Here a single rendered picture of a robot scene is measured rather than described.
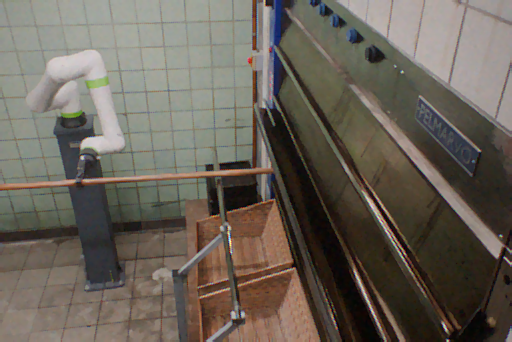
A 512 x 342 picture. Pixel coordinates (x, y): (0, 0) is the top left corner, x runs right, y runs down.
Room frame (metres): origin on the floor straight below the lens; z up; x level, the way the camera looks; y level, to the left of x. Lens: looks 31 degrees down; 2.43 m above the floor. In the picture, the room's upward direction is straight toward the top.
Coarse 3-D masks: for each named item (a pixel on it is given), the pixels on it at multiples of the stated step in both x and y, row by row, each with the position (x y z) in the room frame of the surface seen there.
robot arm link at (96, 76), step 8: (80, 56) 2.34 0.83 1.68; (88, 56) 2.36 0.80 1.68; (96, 56) 2.38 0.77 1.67; (88, 64) 2.33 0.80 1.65; (96, 64) 2.36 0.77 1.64; (104, 64) 2.40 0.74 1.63; (88, 72) 2.33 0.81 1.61; (96, 72) 2.35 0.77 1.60; (104, 72) 2.38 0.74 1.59; (88, 80) 2.34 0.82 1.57; (96, 80) 2.34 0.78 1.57; (104, 80) 2.36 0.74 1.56; (88, 88) 2.35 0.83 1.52
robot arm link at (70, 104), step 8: (64, 88) 2.56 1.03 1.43; (72, 88) 2.59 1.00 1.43; (64, 96) 2.54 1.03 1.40; (72, 96) 2.58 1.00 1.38; (80, 96) 2.64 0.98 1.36; (64, 104) 2.55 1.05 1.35; (72, 104) 2.57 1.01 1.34; (80, 104) 2.61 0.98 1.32; (64, 112) 2.56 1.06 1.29; (72, 112) 2.57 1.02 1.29; (80, 112) 2.61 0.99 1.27
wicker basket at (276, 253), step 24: (216, 216) 2.30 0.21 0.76; (240, 216) 2.32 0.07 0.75; (240, 240) 2.29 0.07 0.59; (264, 240) 2.27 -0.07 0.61; (216, 264) 2.08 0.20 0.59; (240, 264) 2.08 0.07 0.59; (264, 264) 2.08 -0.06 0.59; (288, 264) 1.80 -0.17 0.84; (216, 288) 1.77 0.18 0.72; (264, 288) 1.80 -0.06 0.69
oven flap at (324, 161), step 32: (288, 96) 2.22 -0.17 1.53; (288, 128) 1.99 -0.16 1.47; (320, 160) 1.60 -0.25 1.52; (320, 192) 1.47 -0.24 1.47; (352, 192) 1.30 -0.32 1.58; (352, 224) 1.21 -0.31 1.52; (352, 256) 1.13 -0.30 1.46; (384, 256) 1.01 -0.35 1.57; (384, 288) 0.94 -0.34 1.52; (384, 320) 0.88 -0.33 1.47; (416, 320) 0.80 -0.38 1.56
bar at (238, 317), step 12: (216, 156) 2.27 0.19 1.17; (216, 168) 2.14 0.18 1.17; (216, 180) 2.03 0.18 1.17; (228, 228) 1.65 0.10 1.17; (216, 240) 1.64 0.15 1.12; (228, 240) 1.56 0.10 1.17; (204, 252) 1.63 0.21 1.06; (228, 252) 1.49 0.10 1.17; (192, 264) 1.62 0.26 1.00; (228, 264) 1.42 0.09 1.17; (180, 276) 1.60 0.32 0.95; (180, 288) 1.60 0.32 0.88; (180, 300) 1.60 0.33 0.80; (180, 312) 1.60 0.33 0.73; (240, 312) 1.18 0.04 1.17; (180, 324) 1.60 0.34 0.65; (228, 324) 1.17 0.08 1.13; (240, 324) 1.16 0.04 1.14; (180, 336) 1.60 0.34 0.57; (216, 336) 1.16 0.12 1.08
